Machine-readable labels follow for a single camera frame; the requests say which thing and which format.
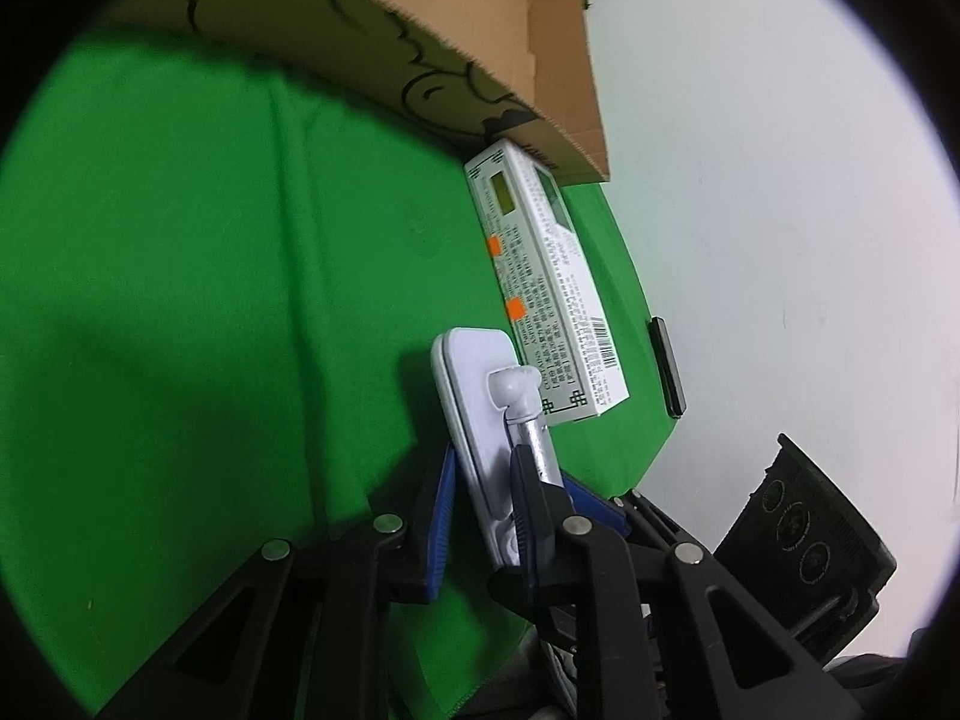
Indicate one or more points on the green table cloth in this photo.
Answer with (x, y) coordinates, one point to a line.
(221, 279)

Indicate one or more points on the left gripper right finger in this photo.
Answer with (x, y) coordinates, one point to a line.
(655, 631)

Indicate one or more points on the white folding phone stand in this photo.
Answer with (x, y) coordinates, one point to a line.
(491, 402)

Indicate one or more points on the white green medicine box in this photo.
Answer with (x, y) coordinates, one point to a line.
(551, 299)

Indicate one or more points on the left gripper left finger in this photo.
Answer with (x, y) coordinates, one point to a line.
(300, 631)

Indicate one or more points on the large open cardboard box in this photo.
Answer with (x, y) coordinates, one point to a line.
(470, 71)

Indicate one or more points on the black flat bar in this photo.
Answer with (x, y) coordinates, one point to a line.
(671, 383)

